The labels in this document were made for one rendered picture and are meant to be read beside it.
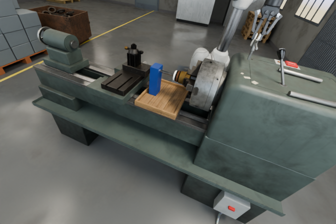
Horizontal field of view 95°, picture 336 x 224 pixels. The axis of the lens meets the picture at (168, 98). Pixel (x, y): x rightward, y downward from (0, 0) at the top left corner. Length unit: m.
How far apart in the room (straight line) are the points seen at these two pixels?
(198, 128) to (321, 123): 0.57
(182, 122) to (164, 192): 0.87
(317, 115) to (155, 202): 1.35
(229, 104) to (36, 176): 1.80
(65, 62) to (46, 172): 1.06
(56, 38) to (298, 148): 1.68
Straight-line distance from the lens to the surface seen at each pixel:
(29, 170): 2.08
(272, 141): 0.96
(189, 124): 1.02
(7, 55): 3.73
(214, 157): 1.11
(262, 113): 0.83
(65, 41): 1.46
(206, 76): 0.86
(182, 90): 1.25
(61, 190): 1.85
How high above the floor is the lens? 1.59
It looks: 38 degrees down
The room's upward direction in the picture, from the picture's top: 9 degrees clockwise
